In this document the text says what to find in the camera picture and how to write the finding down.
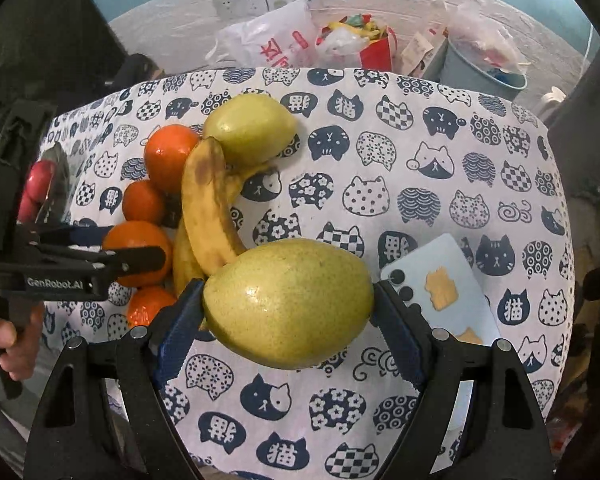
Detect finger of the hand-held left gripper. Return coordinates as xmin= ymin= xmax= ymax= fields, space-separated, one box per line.
xmin=25 ymin=226 xmax=113 ymax=253
xmin=97 ymin=245 xmax=167 ymax=282

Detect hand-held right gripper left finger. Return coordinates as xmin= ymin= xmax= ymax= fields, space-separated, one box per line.
xmin=25 ymin=278 xmax=207 ymax=480

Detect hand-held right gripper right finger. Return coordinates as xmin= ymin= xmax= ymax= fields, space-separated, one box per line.
xmin=372 ymin=281 xmax=581 ymax=480

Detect orange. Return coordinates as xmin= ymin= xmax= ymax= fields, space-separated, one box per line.
xmin=126 ymin=285 xmax=178 ymax=331
xmin=102 ymin=220 xmax=173 ymax=288
xmin=121 ymin=179 xmax=168 ymax=226
xmin=144 ymin=124 xmax=203 ymax=195

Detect spotted yellow banana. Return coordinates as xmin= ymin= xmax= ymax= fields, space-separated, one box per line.
xmin=181 ymin=137 xmax=276 ymax=276

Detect large green pear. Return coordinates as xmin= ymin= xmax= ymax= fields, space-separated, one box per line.
xmin=202 ymin=238 xmax=376 ymax=371

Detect small green pear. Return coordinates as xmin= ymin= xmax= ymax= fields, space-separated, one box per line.
xmin=202 ymin=92 xmax=299 ymax=168

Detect person's left hand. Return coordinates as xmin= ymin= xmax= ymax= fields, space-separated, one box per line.
xmin=0 ymin=310 xmax=46 ymax=384

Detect red apple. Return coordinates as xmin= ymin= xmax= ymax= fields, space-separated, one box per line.
xmin=27 ymin=160 xmax=58 ymax=202
xmin=17 ymin=194 xmax=42 ymax=224

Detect light blue phone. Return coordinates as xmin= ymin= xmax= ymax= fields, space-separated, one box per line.
xmin=380 ymin=232 xmax=503 ymax=347

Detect cat print tablecloth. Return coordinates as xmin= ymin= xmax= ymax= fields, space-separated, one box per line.
xmin=40 ymin=65 xmax=576 ymax=480

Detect white plastic bag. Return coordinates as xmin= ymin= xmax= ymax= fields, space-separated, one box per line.
xmin=215 ymin=0 xmax=321 ymax=69

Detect grey-blue trash bin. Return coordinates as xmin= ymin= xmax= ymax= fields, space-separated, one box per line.
xmin=440 ymin=37 xmax=529 ymax=104

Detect cardboard packet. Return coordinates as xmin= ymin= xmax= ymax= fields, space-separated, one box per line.
xmin=402 ymin=29 xmax=449 ymax=79

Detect red bag with trash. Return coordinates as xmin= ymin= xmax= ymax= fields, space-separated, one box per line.
xmin=315 ymin=17 xmax=398 ymax=72

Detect clear plastic bag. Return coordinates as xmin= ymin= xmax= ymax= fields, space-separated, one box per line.
xmin=445 ymin=4 xmax=531 ymax=77

